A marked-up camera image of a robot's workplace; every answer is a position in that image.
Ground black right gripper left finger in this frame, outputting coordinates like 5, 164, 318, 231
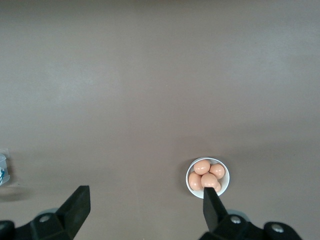
14, 185, 91, 240

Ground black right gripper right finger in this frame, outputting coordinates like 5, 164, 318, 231
199, 186, 266, 240

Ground clear plastic egg box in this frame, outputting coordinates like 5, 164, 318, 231
0, 147, 11, 186

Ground white round bowl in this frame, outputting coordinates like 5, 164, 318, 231
185, 156, 230, 200

